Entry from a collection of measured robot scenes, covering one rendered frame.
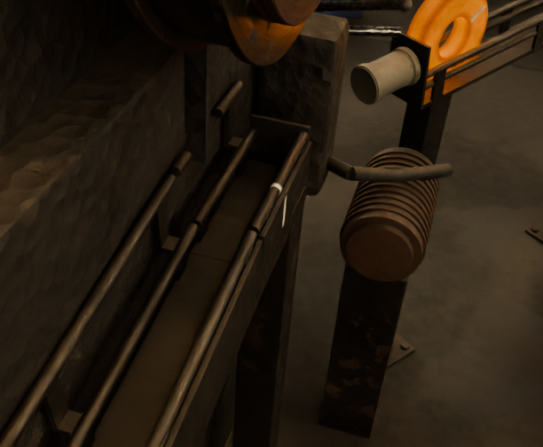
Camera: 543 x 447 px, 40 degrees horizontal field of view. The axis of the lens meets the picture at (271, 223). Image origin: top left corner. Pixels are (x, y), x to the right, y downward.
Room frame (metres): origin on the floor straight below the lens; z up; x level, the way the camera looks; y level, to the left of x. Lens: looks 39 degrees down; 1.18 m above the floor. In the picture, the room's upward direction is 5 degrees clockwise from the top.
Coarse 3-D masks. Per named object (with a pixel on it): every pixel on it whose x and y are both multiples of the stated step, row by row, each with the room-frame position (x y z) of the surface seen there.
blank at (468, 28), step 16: (432, 0) 1.07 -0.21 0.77; (448, 0) 1.06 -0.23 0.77; (464, 0) 1.09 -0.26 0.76; (480, 0) 1.11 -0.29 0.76; (416, 16) 1.06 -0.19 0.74; (432, 16) 1.05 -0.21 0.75; (448, 16) 1.07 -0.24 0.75; (464, 16) 1.09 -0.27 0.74; (480, 16) 1.12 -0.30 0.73; (416, 32) 1.05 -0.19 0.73; (432, 32) 1.05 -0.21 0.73; (464, 32) 1.11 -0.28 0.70; (480, 32) 1.12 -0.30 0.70; (432, 48) 1.05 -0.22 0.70; (448, 48) 1.11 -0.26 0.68; (464, 48) 1.10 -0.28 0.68; (432, 64) 1.06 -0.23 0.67; (448, 80) 1.09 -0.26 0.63
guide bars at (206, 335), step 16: (304, 144) 0.75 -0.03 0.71; (288, 160) 0.70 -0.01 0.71; (288, 176) 0.70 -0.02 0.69; (272, 192) 0.64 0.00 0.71; (272, 208) 0.63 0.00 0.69; (256, 224) 0.58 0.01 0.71; (256, 240) 0.58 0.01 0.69; (240, 256) 0.53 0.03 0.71; (240, 272) 0.52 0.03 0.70; (224, 288) 0.49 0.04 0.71; (224, 304) 0.48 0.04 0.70; (208, 320) 0.46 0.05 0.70; (208, 336) 0.44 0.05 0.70; (192, 352) 0.42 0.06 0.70; (192, 368) 0.41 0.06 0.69; (176, 384) 0.39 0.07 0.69; (176, 400) 0.38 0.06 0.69; (160, 416) 0.36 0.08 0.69; (176, 416) 0.38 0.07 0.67; (160, 432) 0.35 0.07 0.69
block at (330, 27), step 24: (312, 24) 0.88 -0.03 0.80; (336, 24) 0.88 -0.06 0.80; (312, 48) 0.84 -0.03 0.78; (336, 48) 0.84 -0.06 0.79; (264, 72) 0.86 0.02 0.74; (288, 72) 0.85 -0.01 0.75; (312, 72) 0.84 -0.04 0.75; (336, 72) 0.85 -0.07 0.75; (264, 96) 0.86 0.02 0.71; (288, 96) 0.85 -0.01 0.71; (312, 96) 0.84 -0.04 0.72; (336, 96) 0.87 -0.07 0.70; (288, 120) 0.85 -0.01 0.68; (312, 120) 0.84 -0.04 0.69; (336, 120) 0.90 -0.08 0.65; (312, 144) 0.84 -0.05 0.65; (312, 168) 0.84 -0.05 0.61; (312, 192) 0.84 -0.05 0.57
